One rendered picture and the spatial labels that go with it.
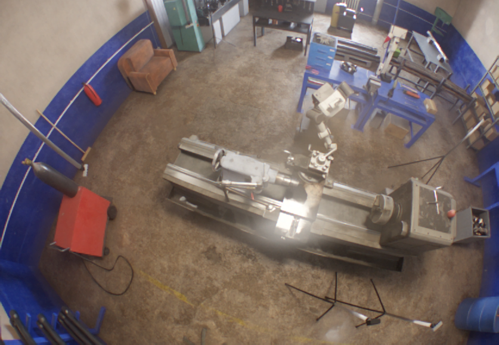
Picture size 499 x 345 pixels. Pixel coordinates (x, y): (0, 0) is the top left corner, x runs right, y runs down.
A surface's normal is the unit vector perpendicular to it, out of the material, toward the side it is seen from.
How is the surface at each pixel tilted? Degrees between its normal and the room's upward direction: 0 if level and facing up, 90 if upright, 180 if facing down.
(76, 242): 90
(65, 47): 90
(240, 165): 0
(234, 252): 0
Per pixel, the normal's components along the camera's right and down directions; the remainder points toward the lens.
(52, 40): 0.94, 0.29
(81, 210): 1.00, -0.02
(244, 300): -0.05, -0.47
